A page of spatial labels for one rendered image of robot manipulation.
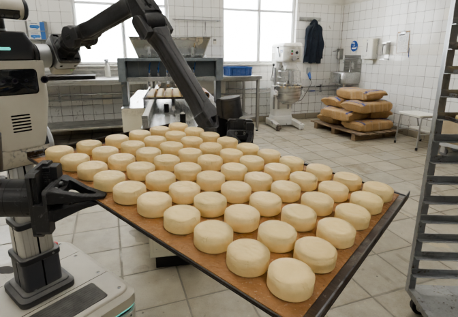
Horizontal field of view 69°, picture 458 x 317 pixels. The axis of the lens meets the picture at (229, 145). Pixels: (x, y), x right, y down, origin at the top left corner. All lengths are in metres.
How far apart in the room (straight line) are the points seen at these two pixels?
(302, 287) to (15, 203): 0.41
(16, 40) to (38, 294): 0.96
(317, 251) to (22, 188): 0.42
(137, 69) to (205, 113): 1.56
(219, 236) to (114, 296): 1.16
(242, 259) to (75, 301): 1.23
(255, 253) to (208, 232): 0.07
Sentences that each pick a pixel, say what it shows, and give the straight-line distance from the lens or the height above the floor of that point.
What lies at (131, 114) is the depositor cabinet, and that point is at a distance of 2.46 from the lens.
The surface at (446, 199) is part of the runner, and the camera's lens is 1.72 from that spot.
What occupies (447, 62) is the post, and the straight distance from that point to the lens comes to 1.58.
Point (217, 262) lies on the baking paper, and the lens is 0.41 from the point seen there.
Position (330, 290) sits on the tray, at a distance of 0.41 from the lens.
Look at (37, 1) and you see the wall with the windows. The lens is 5.73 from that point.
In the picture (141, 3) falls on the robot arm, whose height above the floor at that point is 1.34.
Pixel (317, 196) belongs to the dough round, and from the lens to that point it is 0.55.
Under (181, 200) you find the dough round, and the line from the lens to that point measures 0.52.
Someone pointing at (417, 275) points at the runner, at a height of 0.23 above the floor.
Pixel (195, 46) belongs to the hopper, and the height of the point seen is 1.26.
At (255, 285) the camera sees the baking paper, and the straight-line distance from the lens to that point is 0.39.
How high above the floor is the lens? 1.20
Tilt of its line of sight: 15 degrees down
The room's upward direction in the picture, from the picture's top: straight up
